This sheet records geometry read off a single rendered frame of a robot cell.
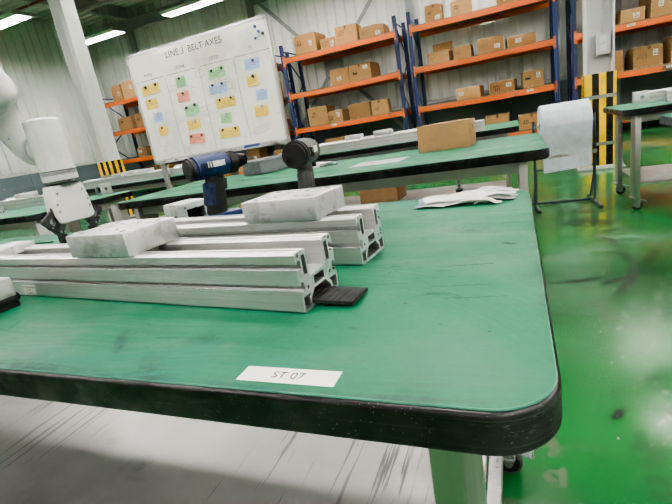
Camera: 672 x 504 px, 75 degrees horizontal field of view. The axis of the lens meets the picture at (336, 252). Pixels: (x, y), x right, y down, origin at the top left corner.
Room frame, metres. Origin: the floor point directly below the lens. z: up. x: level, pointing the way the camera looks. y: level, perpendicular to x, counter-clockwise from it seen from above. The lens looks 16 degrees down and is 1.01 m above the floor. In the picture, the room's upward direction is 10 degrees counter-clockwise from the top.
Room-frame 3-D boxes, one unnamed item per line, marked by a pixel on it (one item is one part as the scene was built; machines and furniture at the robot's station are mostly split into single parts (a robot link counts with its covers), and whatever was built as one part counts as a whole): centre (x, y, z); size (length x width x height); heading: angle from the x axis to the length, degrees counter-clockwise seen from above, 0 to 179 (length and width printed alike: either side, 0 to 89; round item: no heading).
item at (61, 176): (1.19, 0.67, 1.01); 0.09 x 0.08 x 0.03; 150
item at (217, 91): (4.21, 0.90, 0.97); 1.50 x 0.50 x 1.95; 66
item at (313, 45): (11.00, -0.96, 1.58); 2.83 x 0.98 x 3.15; 66
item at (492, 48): (9.79, -3.70, 1.59); 2.83 x 0.98 x 3.17; 66
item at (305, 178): (1.04, 0.03, 0.89); 0.20 x 0.08 x 0.22; 167
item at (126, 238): (0.79, 0.37, 0.87); 0.16 x 0.11 x 0.07; 60
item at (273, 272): (0.79, 0.37, 0.82); 0.80 x 0.10 x 0.09; 60
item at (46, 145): (1.19, 0.68, 1.09); 0.09 x 0.08 x 0.13; 55
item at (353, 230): (0.96, 0.28, 0.82); 0.80 x 0.10 x 0.09; 60
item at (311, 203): (0.83, 0.06, 0.87); 0.16 x 0.11 x 0.07; 60
